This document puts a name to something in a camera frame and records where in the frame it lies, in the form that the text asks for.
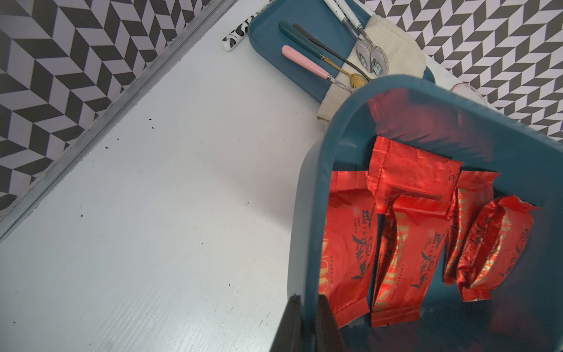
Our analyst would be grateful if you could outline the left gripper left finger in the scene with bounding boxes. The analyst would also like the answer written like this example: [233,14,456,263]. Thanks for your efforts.
[270,295,302,352]

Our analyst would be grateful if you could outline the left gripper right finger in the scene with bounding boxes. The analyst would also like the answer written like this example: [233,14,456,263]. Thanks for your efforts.
[315,295,347,352]

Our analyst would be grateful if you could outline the red tea bag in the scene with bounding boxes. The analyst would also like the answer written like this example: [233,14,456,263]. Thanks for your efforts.
[457,195,538,302]
[443,171,500,285]
[370,195,452,328]
[367,136,463,215]
[318,171,378,328]

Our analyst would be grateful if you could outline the pink plastic cup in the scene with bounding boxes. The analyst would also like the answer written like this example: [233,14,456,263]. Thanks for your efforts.
[450,82,488,106]

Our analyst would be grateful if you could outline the beige cloth napkin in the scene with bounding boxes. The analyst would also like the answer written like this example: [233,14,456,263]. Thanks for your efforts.
[317,14,427,126]

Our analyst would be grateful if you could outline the teal flat tray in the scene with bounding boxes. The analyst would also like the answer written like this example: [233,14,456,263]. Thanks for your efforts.
[248,0,436,104]

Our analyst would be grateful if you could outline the black white patterned pen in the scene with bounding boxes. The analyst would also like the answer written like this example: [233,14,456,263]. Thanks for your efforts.
[221,13,259,52]

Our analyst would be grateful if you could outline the black spoon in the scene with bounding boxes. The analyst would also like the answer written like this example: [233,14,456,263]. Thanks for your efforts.
[293,23,371,81]

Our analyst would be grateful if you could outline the green handled gold spoon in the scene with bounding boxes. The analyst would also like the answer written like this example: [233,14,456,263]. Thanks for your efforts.
[279,21,369,91]

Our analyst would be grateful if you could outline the white handled spoon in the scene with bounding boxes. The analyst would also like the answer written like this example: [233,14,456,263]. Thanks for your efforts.
[323,0,375,73]
[362,25,389,77]

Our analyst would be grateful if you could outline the pink handled spoon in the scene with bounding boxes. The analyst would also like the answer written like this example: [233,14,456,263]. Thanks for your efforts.
[281,45,354,93]

